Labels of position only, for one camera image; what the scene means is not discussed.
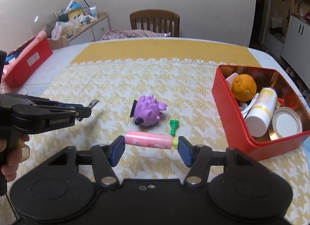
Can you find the clear glass dome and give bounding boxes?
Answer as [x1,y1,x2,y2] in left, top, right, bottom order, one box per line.
[31,15,41,30]

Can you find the yellow houndstooth tablecloth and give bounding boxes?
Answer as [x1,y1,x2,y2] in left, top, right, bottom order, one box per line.
[10,59,309,225]

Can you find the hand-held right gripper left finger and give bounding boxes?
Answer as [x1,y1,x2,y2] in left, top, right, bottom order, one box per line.
[49,136,126,188]

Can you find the white and yellow bottle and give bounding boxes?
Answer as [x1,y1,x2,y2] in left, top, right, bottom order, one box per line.
[244,87,278,138]

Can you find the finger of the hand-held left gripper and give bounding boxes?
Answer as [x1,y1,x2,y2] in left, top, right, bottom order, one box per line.
[29,96,86,110]
[72,107,93,122]

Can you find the white tote bag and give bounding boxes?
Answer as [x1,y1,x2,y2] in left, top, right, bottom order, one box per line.
[270,9,283,29]

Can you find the wooden sideboard cabinet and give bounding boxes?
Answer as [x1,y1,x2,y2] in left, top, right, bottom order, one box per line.
[47,12,109,47]

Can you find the plain yellow table runner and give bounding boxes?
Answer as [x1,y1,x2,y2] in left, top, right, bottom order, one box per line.
[71,37,263,68]

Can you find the orange fruit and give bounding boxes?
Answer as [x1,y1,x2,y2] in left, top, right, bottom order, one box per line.
[231,74,258,102]

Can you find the white plastic piece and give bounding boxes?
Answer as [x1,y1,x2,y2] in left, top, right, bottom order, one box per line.
[225,74,239,87]

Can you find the person's left hand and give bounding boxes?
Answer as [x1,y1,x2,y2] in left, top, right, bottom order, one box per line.
[0,134,31,182]

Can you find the pink cloth on chair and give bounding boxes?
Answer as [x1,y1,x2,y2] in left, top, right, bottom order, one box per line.
[100,29,171,41]

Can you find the white jar lid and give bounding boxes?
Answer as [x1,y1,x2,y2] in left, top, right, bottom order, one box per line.
[271,107,303,141]

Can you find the purple spiky toy figure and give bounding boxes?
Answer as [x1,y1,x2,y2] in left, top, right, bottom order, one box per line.
[130,95,168,126]

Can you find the wooden chair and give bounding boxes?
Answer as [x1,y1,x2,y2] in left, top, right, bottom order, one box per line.
[129,9,180,37]

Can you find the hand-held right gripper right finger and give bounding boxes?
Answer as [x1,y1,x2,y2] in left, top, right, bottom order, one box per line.
[177,136,255,188]

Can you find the pink printed tube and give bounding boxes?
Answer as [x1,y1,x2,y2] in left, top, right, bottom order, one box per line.
[124,130,179,150]

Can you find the red storage bin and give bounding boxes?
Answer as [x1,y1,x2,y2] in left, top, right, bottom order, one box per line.
[3,36,54,88]

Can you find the white cupboard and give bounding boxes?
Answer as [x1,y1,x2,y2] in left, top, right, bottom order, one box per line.
[280,13,310,59]

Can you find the blue and yellow toy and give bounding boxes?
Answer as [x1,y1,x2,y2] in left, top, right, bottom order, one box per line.
[67,3,84,23]

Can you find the red tin box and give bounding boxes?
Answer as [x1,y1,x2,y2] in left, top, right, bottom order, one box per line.
[212,65,310,162]

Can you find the green chess pawn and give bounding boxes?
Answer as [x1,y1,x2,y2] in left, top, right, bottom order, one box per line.
[169,120,180,136]

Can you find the clear plastic bag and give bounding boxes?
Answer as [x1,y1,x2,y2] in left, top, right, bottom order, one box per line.
[51,21,80,40]

